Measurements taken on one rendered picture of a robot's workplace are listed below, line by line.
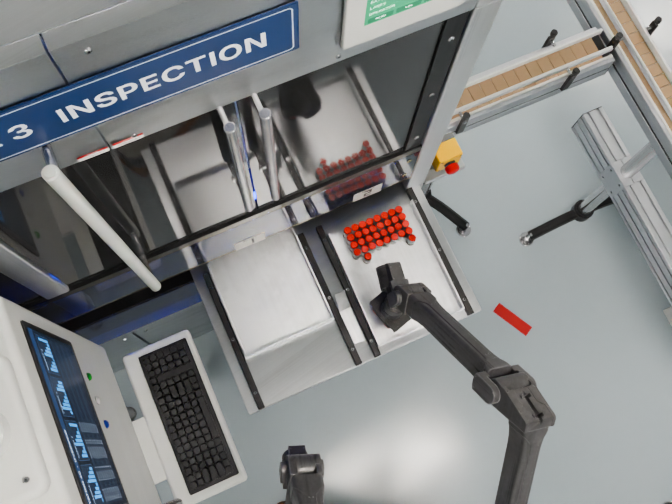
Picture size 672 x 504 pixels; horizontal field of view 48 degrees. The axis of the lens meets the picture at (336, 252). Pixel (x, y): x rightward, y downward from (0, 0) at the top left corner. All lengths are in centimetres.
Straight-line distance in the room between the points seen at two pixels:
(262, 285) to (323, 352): 25
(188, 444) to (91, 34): 136
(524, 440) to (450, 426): 147
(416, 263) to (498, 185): 115
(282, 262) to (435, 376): 107
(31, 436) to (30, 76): 66
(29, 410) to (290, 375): 81
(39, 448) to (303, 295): 91
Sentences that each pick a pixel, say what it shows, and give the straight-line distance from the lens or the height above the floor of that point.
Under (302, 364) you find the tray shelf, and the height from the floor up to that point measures 88.
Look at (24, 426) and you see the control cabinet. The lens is 142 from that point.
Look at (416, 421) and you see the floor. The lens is 294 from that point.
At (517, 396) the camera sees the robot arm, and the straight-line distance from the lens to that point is 150.
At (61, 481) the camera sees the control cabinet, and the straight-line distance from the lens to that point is 143.
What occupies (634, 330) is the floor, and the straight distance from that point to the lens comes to 322.
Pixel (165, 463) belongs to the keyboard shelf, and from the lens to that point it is 214.
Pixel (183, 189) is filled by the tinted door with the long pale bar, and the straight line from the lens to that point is 151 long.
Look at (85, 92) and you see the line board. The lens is 107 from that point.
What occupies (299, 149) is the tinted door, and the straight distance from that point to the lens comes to 156.
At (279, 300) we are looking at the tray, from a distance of 207.
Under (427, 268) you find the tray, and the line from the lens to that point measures 211.
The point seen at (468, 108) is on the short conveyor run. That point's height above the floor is 96.
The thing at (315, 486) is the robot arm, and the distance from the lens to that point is 151.
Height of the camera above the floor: 291
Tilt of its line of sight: 75 degrees down
